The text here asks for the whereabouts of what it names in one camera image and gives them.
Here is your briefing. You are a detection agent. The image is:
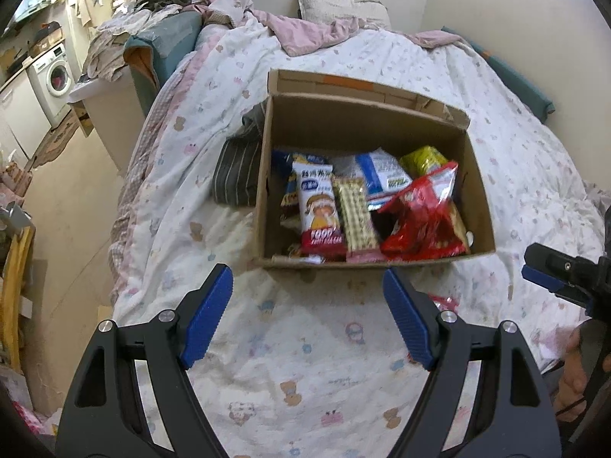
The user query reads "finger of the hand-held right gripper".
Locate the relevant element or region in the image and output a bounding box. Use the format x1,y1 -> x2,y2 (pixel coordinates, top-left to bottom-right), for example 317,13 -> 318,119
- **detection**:
524,243 -> 597,278
521,263 -> 593,307

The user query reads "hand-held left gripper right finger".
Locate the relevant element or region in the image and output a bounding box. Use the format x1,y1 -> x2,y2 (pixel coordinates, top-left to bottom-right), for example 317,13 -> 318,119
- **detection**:
382,268 -> 564,458

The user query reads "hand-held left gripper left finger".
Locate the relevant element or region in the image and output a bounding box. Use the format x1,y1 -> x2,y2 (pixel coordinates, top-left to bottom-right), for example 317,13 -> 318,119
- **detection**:
55,263 -> 234,458

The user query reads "red and white snack packet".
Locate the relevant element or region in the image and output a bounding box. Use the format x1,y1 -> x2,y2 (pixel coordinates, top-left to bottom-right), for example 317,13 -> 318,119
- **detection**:
427,293 -> 460,314

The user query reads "large red snack packet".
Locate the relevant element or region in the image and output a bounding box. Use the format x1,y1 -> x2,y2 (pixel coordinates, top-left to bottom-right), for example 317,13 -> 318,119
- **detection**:
376,161 -> 472,262

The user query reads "wafer biscuit packet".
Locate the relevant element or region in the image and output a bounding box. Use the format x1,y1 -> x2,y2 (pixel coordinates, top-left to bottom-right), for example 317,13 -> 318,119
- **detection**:
331,176 -> 381,257

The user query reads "dark brown snack packet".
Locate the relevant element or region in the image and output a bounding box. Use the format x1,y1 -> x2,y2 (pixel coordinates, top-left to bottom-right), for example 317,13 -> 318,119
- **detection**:
279,200 -> 304,249

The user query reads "white red-edged snack packet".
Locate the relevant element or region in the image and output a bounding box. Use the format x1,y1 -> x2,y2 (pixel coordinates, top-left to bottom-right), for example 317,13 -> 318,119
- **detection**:
291,161 -> 348,257

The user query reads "blue and white snack packet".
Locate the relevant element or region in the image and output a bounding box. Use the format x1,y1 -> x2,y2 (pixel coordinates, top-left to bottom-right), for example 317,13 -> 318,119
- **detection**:
356,148 -> 414,203

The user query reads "yellow snack packet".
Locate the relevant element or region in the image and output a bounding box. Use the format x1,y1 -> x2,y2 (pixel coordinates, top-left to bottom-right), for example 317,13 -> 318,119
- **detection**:
399,145 -> 449,178

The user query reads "blue cartoon snack packet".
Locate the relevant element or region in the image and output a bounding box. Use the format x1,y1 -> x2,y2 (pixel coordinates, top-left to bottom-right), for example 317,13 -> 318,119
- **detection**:
271,149 -> 306,211

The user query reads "clear plastic snack packet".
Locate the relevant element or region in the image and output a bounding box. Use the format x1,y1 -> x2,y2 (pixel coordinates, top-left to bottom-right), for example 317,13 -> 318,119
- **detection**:
328,154 -> 364,181

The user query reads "brown cardboard box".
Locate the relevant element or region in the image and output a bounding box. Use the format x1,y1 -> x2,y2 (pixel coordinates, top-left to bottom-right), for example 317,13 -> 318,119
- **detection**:
253,69 -> 497,270

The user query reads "person's right hand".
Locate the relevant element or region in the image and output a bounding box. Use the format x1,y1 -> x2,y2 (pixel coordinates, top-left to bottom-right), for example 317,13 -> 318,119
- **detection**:
554,327 -> 603,423

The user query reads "white printed quilt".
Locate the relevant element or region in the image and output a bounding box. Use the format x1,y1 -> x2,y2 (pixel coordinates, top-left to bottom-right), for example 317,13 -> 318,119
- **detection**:
112,24 -> 611,458

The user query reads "dark striped cloth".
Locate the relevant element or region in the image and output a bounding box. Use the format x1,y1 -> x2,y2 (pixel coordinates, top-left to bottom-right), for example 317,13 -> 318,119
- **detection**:
211,102 -> 268,208

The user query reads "teal mattress pad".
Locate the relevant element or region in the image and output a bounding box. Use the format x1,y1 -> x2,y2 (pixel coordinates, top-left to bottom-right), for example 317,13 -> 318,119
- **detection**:
439,26 -> 557,120

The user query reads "yellow wooden chair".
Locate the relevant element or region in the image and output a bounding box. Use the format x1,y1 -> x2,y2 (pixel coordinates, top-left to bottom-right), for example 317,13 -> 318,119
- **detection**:
0,224 -> 36,373

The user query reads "white storage chest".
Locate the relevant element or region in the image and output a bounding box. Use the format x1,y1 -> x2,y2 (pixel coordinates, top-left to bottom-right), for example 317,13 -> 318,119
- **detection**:
67,64 -> 149,173

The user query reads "brown floor rug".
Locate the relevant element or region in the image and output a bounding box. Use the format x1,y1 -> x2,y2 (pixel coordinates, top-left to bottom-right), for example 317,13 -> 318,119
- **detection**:
29,114 -> 79,170

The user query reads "small brown paper box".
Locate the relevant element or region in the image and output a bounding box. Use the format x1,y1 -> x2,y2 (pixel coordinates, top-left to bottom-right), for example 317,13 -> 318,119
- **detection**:
71,102 -> 96,139

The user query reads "white kitchen cabinet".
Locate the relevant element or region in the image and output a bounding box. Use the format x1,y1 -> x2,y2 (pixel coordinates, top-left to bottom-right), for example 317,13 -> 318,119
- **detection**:
0,74 -> 51,160

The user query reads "white washing machine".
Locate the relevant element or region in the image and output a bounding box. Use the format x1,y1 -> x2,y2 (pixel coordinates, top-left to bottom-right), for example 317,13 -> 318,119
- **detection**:
26,43 -> 74,125

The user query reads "teal blanket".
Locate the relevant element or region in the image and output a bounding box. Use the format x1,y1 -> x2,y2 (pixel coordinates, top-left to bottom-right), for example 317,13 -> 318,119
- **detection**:
124,10 -> 204,115

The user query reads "pink bed sheet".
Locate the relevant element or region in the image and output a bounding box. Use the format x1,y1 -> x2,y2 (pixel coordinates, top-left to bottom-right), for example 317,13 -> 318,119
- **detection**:
205,0 -> 473,55

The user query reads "brown carton on washer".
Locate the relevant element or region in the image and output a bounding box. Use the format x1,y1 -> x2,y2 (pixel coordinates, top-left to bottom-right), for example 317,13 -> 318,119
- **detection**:
29,24 -> 65,58

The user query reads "grey pillow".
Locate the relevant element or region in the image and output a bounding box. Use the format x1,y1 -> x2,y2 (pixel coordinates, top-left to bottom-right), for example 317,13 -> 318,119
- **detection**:
296,0 -> 392,29

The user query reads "hanging white towel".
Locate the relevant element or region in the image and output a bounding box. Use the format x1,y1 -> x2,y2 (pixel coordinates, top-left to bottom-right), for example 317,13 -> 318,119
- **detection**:
71,0 -> 106,27

